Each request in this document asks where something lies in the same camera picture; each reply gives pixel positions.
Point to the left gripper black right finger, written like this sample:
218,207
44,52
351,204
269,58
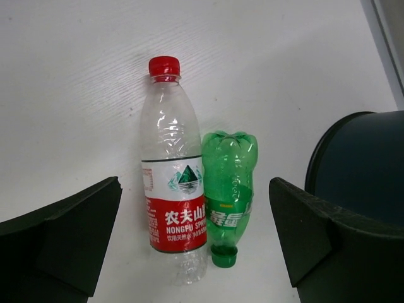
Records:
333,254

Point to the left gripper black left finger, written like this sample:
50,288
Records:
55,254

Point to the clear bottle red label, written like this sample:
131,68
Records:
172,170

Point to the dark bin with gold rim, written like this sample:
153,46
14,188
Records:
358,165

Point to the green plastic bottle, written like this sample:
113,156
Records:
229,161

